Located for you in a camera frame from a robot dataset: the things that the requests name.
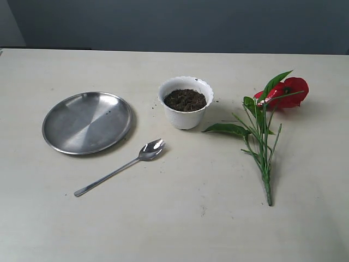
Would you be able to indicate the dark brown potting soil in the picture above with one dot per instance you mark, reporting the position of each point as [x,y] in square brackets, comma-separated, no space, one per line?
[186,100]

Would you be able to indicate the steel spork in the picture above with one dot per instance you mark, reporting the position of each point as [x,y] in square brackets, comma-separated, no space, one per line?
[147,153]

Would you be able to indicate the round steel plate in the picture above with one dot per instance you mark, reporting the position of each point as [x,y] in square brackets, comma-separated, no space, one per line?
[87,123]

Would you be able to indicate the artificial red flower stem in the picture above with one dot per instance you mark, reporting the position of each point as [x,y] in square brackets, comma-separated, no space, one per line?
[281,92]

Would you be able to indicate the white plastic flower pot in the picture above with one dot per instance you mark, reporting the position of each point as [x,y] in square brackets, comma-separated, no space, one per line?
[180,119]

